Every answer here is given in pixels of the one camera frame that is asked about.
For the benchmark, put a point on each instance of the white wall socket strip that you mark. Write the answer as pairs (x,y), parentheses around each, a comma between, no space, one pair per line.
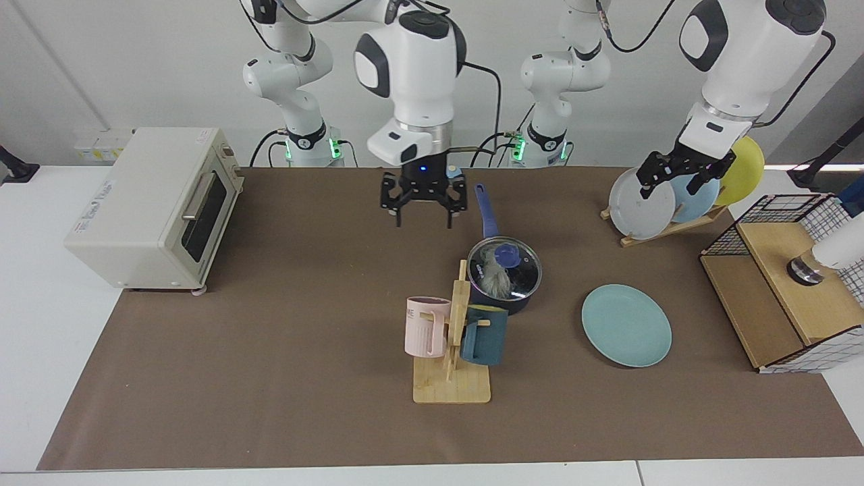
(94,150)

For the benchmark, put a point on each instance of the light blue plate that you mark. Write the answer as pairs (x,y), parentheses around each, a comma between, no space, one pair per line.
(705,200)

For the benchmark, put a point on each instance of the wooden cup stand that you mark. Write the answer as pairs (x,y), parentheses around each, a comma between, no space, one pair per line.
(451,385)

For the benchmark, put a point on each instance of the white cylinder with silver end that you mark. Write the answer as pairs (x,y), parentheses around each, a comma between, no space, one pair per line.
(840,250)

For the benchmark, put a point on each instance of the pink cup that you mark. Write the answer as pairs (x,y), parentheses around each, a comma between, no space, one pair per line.
(425,331)

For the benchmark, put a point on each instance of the glass lid with blue knob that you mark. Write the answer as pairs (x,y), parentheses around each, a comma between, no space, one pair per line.
(523,273)

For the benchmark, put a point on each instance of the dark teal cup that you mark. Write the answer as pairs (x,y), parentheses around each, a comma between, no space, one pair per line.
(484,341)

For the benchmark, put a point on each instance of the brown table cloth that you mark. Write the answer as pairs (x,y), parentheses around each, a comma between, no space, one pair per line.
(304,304)

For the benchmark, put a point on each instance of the teal plate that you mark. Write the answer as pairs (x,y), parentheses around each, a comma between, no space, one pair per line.
(626,325)

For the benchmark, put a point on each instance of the pale toaster oven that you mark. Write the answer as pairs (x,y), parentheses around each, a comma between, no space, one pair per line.
(128,223)

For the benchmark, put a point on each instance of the wooden plate rack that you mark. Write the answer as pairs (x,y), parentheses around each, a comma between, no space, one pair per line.
(665,233)

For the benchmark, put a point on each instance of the white vermicelli bundle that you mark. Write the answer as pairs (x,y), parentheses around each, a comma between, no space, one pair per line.
(496,282)

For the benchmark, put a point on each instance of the grey plate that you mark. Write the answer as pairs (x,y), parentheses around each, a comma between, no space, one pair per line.
(638,212)

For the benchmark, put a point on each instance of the yellow plate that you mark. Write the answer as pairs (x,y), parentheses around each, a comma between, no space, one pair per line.
(746,172)

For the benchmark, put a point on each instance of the black stand foot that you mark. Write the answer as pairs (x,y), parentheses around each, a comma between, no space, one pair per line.
(17,172)
(806,177)

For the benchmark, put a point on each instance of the dark blue object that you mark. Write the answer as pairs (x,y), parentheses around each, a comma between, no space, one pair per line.
(856,204)

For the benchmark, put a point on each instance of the small blue round bell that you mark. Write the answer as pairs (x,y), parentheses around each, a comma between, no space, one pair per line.
(451,170)

